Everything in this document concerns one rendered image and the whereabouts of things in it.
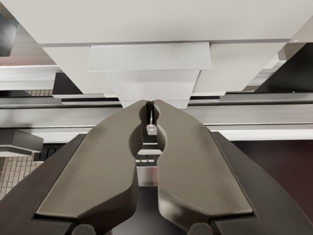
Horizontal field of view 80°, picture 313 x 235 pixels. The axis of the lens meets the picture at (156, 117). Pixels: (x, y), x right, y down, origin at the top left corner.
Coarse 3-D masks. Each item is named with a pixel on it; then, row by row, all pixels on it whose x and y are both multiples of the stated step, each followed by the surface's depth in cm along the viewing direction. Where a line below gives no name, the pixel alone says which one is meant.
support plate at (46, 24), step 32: (0, 0) 10; (32, 0) 10; (64, 0) 10; (96, 0) 10; (128, 0) 10; (160, 0) 10; (192, 0) 10; (224, 0) 10; (256, 0) 10; (288, 0) 10; (32, 32) 12; (64, 32) 12; (96, 32) 12; (128, 32) 12; (160, 32) 13; (192, 32) 13; (224, 32) 13; (256, 32) 13; (288, 32) 13; (64, 64) 16; (224, 64) 16; (256, 64) 16
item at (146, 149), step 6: (150, 120) 30; (150, 126) 33; (144, 132) 40; (150, 132) 38; (156, 132) 38; (144, 138) 40; (150, 138) 40; (156, 138) 40; (144, 144) 40; (150, 144) 40; (156, 144) 40; (144, 150) 40; (150, 150) 40; (156, 150) 41
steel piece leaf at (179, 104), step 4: (152, 100) 23; (164, 100) 23; (168, 100) 23; (172, 100) 23; (176, 100) 23; (180, 100) 23; (184, 100) 23; (188, 100) 23; (124, 104) 24; (128, 104) 24; (172, 104) 24; (176, 104) 24; (180, 104) 24; (184, 104) 24; (180, 108) 26; (184, 108) 26
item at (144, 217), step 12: (144, 168) 20; (156, 168) 20; (144, 180) 20; (156, 180) 20; (144, 192) 19; (156, 192) 19; (144, 204) 18; (156, 204) 18; (132, 216) 18; (144, 216) 18; (156, 216) 18; (120, 228) 18; (132, 228) 18; (144, 228) 18; (156, 228) 18; (168, 228) 18; (180, 228) 18
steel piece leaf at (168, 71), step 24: (96, 48) 13; (120, 48) 13; (144, 48) 13; (168, 48) 13; (192, 48) 13; (96, 72) 13; (120, 72) 17; (144, 72) 17; (168, 72) 17; (192, 72) 17; (120, 96) 22; (144, 96) 22; (168, 96) 22
